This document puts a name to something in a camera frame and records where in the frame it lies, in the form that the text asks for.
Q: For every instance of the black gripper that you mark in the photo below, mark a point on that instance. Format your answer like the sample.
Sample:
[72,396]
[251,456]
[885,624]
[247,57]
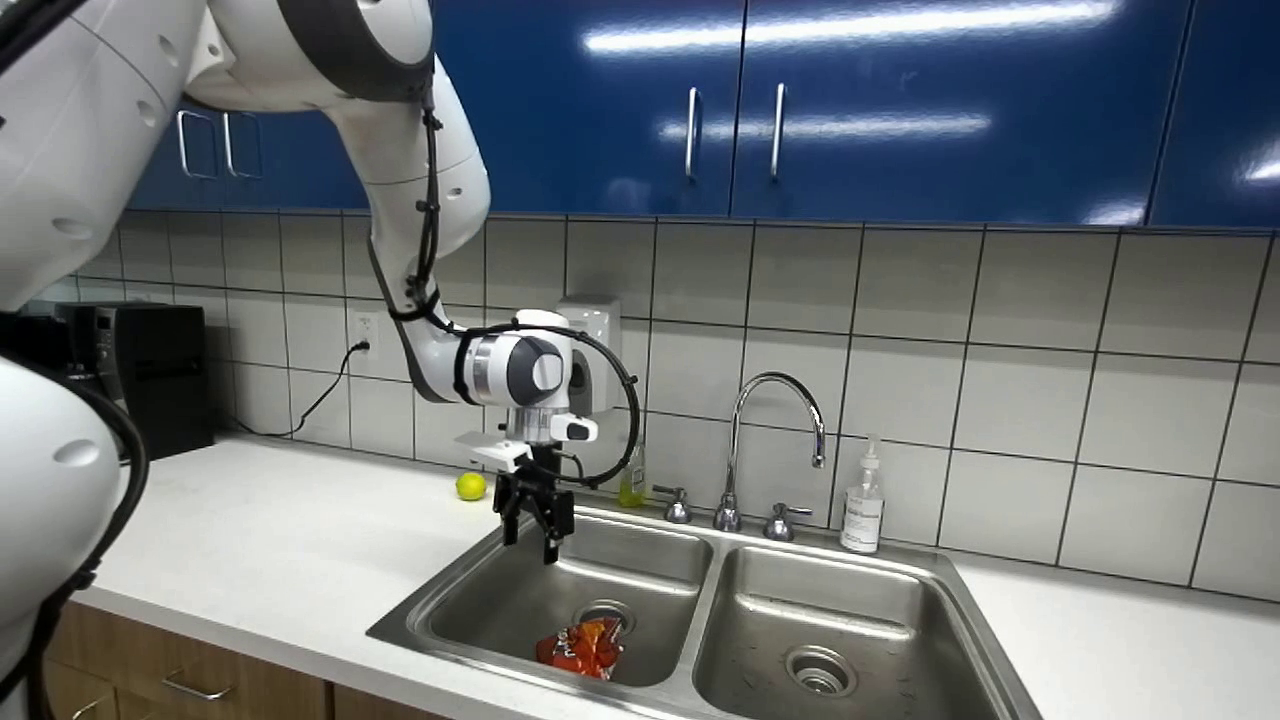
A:
[532,489]

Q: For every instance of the red Doritos chip bag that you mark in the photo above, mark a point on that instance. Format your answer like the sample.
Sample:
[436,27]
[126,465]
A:
[582,650]

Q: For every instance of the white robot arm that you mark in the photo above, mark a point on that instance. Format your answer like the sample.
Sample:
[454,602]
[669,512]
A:
[92,146]

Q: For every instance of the metal sink drain strainer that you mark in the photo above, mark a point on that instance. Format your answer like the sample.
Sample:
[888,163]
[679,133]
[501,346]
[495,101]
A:
[606,609]
[820,671]

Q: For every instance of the stainless steel double sink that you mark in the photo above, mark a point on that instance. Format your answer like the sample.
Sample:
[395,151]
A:
[744,614]

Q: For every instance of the yellow-green ball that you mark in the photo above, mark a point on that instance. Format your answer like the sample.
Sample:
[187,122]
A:
[468,489]

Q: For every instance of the yellow dish soap bottle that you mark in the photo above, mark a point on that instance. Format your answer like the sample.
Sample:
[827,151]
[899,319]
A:
[632,484]

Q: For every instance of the chrome gooseneck faucet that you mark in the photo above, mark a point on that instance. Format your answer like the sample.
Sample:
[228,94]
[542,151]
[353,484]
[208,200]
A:
[728,465]

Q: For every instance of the clear pump soap bottle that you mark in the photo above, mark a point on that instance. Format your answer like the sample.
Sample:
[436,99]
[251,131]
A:
[860,512]

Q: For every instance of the black countertop appliance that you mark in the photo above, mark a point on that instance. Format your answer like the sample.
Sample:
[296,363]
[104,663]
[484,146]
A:
[160,380]

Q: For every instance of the wooden drawer front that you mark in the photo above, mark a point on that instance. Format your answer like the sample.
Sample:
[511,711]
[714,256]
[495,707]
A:
[147,663]

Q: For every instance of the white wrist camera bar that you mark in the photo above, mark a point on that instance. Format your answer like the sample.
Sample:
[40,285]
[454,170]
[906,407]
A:
[505,456]

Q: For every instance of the white wall soap dispenser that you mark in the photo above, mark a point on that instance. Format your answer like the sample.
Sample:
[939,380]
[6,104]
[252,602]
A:
[601,321]

